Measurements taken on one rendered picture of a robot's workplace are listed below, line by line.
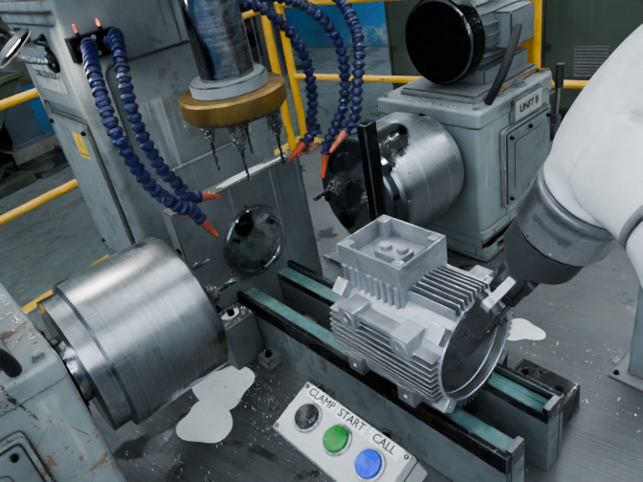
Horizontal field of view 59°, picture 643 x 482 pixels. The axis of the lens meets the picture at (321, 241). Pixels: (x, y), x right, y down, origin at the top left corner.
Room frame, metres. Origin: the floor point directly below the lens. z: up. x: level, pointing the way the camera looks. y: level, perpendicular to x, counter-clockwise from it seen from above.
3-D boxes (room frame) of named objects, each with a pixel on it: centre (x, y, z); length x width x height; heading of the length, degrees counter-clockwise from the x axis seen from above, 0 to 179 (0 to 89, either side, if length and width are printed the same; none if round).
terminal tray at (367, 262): (0.70, -0.10, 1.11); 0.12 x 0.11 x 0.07; 36
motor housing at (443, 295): (0.66, -0.12, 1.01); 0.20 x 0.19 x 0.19; 36
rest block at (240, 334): (0.92, 0.20, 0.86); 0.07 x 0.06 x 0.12; 126
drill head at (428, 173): (1.12, -0.20, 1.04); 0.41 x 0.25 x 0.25; 126
